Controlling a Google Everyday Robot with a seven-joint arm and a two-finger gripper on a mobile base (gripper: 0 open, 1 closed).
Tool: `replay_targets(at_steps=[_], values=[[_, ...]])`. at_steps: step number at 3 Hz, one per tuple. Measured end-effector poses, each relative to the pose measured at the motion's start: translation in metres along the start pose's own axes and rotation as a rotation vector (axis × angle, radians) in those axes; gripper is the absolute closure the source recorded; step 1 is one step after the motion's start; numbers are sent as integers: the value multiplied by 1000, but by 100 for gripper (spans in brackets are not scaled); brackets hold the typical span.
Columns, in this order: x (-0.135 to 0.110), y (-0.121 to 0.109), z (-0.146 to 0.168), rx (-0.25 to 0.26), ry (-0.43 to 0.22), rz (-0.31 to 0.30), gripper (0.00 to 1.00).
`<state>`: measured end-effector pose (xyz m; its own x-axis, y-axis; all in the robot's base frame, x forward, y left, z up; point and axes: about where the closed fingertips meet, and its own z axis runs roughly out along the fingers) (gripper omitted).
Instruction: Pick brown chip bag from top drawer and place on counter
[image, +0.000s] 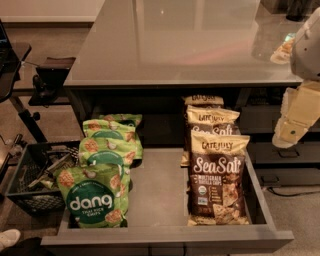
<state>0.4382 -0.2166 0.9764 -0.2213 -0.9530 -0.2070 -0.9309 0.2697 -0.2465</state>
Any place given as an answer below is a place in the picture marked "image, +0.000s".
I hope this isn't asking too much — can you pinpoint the brown sea salt chip bag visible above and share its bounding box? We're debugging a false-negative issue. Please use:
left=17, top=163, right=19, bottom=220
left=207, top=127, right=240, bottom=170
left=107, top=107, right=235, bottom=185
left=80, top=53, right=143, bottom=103
left=188, top=131, right=250, bottom=226
left=181, top=105, right=240, bottom=167
left=184, top=95, right=224, bottom=108

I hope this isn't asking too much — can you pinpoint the black clamp stand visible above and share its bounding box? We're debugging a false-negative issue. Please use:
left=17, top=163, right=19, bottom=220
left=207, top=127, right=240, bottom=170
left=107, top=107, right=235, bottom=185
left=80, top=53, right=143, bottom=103
left=28, top=57, right=76, bottom=106

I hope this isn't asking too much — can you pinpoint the black side table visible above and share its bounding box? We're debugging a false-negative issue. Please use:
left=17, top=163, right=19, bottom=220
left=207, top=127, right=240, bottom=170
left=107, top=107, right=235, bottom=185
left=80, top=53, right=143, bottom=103
left=0, top=19, right=48, bottom=144

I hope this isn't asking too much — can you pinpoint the dark drawer unit with handles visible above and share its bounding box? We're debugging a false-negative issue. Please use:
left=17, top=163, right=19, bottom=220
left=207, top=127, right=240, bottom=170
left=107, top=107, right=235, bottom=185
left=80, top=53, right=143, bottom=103
left=238, top=87, right=320, bottom=187

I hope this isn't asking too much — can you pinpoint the front green Dang chip bag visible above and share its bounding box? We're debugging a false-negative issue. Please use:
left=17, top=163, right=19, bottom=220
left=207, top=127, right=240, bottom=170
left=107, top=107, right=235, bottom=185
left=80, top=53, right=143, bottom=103
left=56, top=164, right=129, bottom=228

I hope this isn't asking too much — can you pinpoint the grey counter cabinet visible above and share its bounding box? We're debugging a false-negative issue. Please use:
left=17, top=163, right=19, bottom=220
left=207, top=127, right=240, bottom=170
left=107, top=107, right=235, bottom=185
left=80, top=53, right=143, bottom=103
left=65, top=0, right=314, bottom=147

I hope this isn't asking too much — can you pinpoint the green dang chip bag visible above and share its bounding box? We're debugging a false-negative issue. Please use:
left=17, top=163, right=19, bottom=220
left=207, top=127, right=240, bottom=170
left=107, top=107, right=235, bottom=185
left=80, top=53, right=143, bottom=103
left=82, top=119, right=143, bottom=159
left=99, top=114, right=142, bottom=127
left=79, top=137, right=141, bottom=167
left=56, top=164, right=129, bottom=228

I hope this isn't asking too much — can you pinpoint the black plastic crate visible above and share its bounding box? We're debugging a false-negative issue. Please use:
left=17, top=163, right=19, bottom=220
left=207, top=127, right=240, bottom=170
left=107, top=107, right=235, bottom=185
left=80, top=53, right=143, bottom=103
left=6, top=141, right=79, bottom=216

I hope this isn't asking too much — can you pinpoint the dark object on counter corner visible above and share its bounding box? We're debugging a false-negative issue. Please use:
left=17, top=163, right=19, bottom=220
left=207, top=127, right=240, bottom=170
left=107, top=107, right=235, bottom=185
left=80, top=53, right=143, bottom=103
left=286, top=0, right=312, bottom=21

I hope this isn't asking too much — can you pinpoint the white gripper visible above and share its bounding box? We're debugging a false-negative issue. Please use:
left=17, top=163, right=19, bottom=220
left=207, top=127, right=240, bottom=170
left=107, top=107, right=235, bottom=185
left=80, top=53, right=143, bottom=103
left=272, top=80, right=320, bottom=148

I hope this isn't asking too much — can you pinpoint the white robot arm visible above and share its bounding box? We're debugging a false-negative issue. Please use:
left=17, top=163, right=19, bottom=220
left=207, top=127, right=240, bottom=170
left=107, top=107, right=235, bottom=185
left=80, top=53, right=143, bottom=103
left=270, top=8, right=320, bottom=148

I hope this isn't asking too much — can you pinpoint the white shoe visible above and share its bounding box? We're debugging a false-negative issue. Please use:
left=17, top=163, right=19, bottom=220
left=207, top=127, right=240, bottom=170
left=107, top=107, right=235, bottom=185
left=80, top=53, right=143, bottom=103
left=0, top=229, right=21, bottom=251

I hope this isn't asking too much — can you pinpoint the open grey top drawer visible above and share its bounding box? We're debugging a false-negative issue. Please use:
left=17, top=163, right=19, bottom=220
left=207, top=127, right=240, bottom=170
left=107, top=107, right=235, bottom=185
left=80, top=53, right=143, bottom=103
left=42, top=148, right=294, bottom=256

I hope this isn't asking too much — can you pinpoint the rear green Dang chip bag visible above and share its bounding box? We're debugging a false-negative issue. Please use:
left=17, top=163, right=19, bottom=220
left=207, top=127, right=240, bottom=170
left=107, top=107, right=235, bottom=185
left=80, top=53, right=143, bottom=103
left=99, top=114, right=142, bottom=127

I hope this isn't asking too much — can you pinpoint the black cable on floor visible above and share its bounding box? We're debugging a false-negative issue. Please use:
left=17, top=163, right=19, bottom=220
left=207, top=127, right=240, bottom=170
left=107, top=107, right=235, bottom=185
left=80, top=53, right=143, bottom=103
left=263, top=185, right=320, bottom=198

